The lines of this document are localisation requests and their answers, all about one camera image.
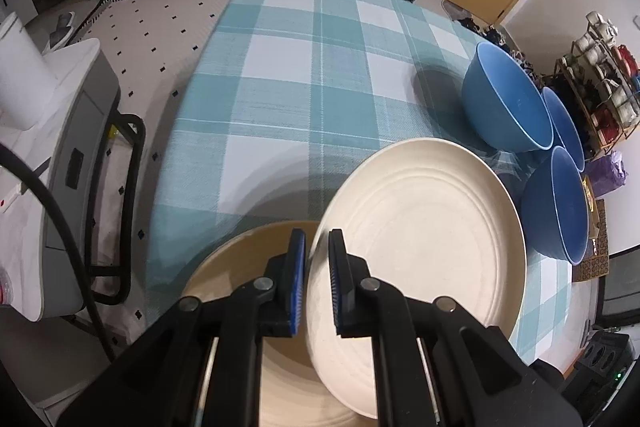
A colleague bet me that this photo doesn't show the rows of assorted shoes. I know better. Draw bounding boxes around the rows of assorted shoes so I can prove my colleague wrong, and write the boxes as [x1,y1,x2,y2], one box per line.
[569,10,640,144]

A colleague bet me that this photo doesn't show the black cable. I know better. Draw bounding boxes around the black cable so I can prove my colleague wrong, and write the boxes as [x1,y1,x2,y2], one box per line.
[0,141,122,366]

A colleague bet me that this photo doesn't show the black power strip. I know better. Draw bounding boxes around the black power strip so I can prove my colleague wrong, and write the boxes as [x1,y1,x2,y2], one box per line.
[574,331,637,414]

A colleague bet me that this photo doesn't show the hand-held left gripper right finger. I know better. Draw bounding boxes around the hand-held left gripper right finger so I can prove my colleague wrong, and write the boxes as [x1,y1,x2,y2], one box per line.
[327,229,584,427]

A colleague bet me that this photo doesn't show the cat print cardboard box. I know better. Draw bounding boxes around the cat print cardboard box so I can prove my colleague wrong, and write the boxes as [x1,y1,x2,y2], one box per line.
[579,174,609,254]

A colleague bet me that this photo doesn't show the grey slipper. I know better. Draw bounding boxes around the grey slipper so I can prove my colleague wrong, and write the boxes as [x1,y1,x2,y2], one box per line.
[48,12,77,50]

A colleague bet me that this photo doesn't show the metal shoe rack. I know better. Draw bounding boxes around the metal shoe rack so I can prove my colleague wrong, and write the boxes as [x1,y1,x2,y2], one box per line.
[552,9,640,156]

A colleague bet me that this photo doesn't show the beige dotted rug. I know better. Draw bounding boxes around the beige dotted rug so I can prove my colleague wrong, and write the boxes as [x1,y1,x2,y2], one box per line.
[19,0,247,359]

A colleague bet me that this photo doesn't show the cream plate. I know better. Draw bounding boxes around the cream plate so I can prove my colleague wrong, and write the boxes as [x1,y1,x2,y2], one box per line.
[305,137,529,421]
[179,220,352,427]

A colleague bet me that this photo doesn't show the purple plastic bag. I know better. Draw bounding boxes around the purple plastic bag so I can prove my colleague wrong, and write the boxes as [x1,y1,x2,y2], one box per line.
[583,150,629,199]

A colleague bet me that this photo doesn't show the blue bowl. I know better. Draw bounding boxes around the blue bowl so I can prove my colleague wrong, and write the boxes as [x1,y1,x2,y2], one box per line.
[542,86,586,173]
[460,41,555,153]
[519,145,590,266]

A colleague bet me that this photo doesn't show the scattered sneakers pile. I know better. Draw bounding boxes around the scattered sneakers pile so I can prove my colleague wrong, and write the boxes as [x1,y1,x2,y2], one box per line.
[457,14,546,83]

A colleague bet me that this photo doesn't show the brown patterned box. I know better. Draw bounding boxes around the brown patterned box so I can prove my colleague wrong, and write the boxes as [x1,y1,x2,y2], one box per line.
[572,251,612,284]

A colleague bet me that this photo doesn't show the grey doormat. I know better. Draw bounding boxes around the grey doormat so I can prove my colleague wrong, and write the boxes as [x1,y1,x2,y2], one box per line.
[442,0,469,22]

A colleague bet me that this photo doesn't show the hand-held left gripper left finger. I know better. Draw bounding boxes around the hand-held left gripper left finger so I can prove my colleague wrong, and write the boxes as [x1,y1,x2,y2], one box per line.
[59,229,307,427]

